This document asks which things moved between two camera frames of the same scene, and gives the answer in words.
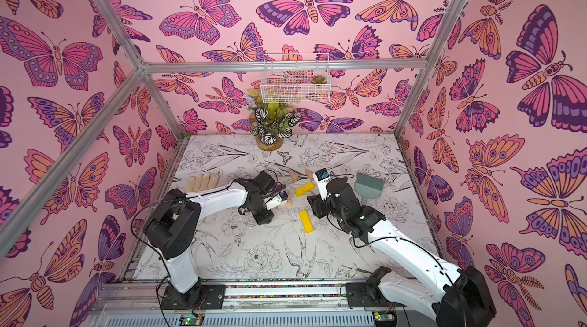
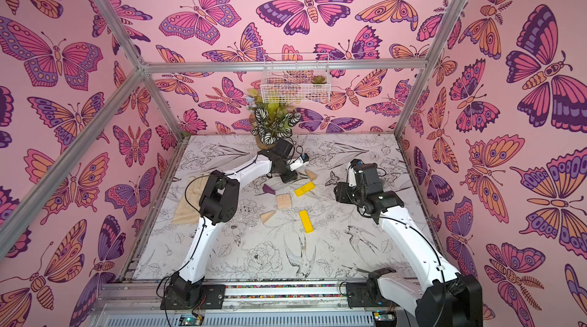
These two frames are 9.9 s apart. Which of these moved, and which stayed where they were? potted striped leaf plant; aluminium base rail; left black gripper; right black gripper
Moved: left black gripper; right black gripper
Stayed: potted striped leaf plant; aluminium base rail
